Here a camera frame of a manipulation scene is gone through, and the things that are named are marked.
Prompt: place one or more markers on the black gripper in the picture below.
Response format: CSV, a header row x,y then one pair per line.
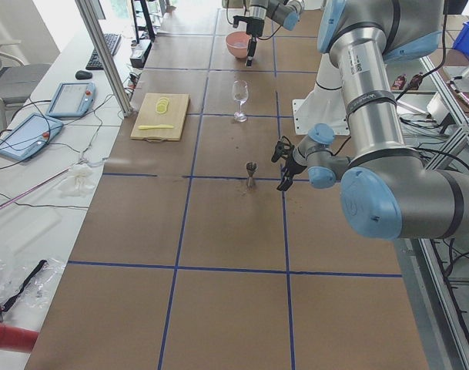
x,y
290,163
253,27

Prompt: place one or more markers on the steel double jigger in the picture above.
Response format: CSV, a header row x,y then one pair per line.
x,y
251,168

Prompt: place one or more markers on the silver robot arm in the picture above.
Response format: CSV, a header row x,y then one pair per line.
x,y
385,191
284,13

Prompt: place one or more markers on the clear wine glass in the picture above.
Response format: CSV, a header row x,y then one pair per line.
x,y
240,94

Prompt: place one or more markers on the pink bowl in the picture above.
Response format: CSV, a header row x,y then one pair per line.
x,y
237,44

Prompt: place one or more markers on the bamboo cutting board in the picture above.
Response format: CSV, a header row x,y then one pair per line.
x,y
176,115

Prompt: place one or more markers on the yellow plastic knife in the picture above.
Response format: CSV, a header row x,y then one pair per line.
x,y
156,127

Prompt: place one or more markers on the black computer mouse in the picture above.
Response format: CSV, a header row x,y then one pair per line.
x,y
83,75

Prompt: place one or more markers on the far teach pendant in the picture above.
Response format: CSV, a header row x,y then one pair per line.
x,y
71,100

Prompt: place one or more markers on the teach pendant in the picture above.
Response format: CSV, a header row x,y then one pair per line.
x,y
30,136
71,100

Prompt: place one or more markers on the white crumpled cloth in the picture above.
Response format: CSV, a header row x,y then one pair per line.
x,y
78,182

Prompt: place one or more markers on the near teach pendant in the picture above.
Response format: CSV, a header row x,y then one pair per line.
x,y
30,136

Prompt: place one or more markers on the grey office chair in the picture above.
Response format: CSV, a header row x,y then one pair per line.
x,y
17,79

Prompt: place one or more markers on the clear plastic bag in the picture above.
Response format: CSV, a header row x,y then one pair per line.
x,y
27,284

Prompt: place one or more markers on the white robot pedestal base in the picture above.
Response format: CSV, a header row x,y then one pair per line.
x,y
324,104

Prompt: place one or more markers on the black cable box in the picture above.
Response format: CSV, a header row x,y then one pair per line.
x,y
140,53

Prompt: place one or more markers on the aluminium frame post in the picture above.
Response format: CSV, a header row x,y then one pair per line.
x,y
94,29

